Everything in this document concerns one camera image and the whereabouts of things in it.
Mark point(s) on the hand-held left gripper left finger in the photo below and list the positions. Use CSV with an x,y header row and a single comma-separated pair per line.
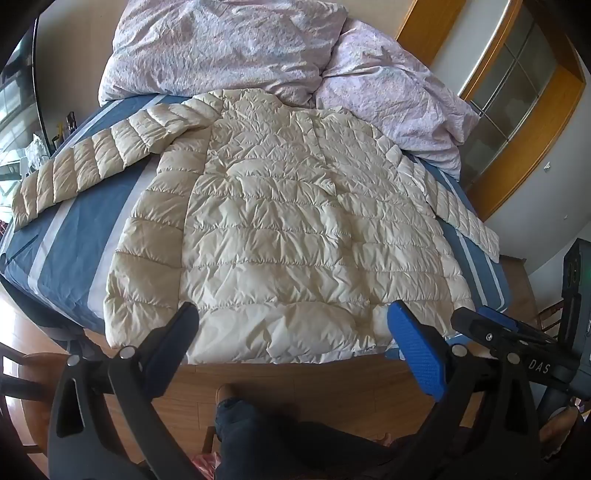
x,y
171,341

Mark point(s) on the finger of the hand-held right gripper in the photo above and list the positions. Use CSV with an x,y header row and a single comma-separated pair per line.
x,y
501,318
480,327

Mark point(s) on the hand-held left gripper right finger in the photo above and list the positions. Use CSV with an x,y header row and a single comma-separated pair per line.
x,y
415,350

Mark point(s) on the cream quilted down jacket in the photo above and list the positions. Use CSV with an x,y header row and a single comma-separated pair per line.
x,y
286,221

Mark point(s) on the person's right forearm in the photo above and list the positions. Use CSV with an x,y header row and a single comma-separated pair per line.
x,y
561,429

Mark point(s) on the person's brown slipper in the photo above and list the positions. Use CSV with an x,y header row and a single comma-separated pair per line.
x,y
226,394

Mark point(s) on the red patterned cloth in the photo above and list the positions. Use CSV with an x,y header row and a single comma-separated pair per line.
x,y
203,466

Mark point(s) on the blue white striped bed sheet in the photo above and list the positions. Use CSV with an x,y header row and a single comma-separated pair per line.
x,y
69,240

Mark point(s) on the person's leg in dark trousers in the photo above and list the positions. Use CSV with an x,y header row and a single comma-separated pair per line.
x,y
277,443

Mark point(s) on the wooden door with glass panes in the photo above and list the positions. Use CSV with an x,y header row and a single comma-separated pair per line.
x,y
521,152

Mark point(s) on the dark wooden chair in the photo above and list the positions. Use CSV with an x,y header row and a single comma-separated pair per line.
x,y
18,369

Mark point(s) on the lilac floral pillow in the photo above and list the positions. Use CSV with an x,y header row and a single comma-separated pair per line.
x,y
207,46
392,92

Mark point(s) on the wooden bed frame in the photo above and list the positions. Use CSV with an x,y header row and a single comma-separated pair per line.
x,y
300,387

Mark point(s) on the window with black frame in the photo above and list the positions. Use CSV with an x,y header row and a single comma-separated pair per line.
x,y
18,106

